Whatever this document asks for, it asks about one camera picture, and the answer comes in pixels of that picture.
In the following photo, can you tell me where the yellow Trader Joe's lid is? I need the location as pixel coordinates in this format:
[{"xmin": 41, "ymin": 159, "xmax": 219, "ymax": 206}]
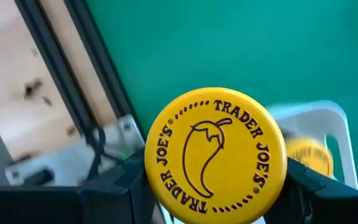
[{"xmin": 144, "ymin": 86, "xmax": 288, "ymax": 224}]

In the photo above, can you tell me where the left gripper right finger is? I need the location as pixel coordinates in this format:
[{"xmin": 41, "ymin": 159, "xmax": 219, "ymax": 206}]
[{"xmin": 264, "ymin": 156, "xmax": 358, "ymax": 224}]

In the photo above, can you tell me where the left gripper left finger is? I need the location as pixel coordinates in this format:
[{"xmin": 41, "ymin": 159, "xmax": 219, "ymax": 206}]
[{"xmin": 81, "ymin": 147, "xmax": 160, "ymax": 224}]

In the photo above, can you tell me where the yellow lid in tray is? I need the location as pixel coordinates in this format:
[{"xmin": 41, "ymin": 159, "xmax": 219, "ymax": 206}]
[{"xmin": 285, "ymin": 136, "xmax": 335, "ymax": 179}]

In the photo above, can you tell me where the white plastic bin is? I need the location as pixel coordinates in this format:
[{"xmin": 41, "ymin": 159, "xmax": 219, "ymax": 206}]
[{"xmin": 265, "ymin": 100, "xmax": 358, "ymax": 191}]

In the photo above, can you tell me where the black arm base cable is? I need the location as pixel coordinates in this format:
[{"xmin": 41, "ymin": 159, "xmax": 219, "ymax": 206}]
[{"xmin": 84, "ymin": 124, "xmax": 127, "ymax": 183}]

